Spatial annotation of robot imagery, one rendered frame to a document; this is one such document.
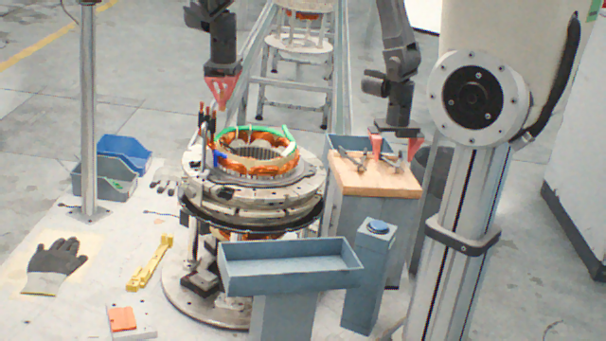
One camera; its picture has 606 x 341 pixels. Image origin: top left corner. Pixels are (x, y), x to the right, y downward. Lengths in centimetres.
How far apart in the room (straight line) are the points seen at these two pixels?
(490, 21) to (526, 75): 9
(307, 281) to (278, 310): 8
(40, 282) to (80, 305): 12
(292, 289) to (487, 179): 39
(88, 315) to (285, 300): 49
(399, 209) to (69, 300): 77
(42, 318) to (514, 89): 105
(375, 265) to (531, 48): 64
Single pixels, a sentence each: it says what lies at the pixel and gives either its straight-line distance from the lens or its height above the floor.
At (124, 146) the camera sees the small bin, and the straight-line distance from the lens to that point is 216.
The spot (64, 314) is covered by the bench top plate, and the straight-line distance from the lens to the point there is 150.
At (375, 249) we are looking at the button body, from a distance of 137.
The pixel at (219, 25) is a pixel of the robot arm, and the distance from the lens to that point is 140.
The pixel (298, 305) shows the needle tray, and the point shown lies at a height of 98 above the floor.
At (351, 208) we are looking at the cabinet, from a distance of 151.
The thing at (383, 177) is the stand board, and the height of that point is 106.
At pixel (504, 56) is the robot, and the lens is 96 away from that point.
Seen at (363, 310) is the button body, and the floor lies 85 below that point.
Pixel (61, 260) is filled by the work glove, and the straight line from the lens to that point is 164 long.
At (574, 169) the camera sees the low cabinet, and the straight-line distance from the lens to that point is 398.
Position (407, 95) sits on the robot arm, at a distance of 152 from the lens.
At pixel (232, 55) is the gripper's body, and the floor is 132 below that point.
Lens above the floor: 171
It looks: 25 degrees down
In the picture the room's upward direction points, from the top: 8 degrees clockwise
